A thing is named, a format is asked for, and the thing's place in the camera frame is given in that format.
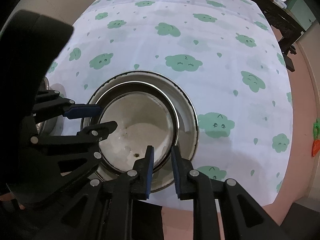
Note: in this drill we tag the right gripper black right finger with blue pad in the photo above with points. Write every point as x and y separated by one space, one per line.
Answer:
221 206

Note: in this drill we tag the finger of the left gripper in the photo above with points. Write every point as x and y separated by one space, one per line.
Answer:
66 108
98 132

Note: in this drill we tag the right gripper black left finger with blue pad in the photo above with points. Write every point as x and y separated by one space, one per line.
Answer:
122 216

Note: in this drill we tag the small white enamel bowl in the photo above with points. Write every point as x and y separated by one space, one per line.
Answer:
145 116

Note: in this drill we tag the large white enamel bowl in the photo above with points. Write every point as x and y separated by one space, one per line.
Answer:
188 133

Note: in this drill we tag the cloud pattern tablecloth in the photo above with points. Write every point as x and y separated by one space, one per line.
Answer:
222 53

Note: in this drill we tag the dark wooden sideboard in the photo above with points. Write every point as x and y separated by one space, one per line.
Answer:
289 28

